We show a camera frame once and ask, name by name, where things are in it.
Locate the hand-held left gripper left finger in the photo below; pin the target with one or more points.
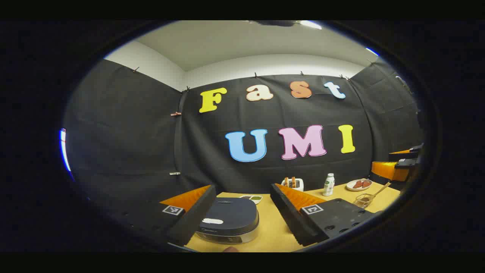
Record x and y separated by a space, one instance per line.
197 220

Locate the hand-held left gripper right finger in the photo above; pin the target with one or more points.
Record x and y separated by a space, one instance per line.
288 216

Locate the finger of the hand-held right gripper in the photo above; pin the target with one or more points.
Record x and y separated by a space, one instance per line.
386 170
401 156

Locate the wooden spoon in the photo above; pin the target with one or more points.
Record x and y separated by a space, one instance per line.
380 189

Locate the dark grey rice cooker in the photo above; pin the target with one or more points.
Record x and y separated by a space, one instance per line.
231 216

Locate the red meat piece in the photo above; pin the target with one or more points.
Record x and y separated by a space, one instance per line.
366 184
358 184

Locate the white toaster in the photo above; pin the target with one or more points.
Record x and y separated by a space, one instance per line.
298 185

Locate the white divided grain dish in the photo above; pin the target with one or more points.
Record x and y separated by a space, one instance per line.
254 198

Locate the white round plate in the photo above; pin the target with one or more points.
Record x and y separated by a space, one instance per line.
350 185

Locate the white milk bottle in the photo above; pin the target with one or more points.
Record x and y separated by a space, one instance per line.
329 185

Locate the black backdrop cloth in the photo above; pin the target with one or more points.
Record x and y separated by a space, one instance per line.
151 144

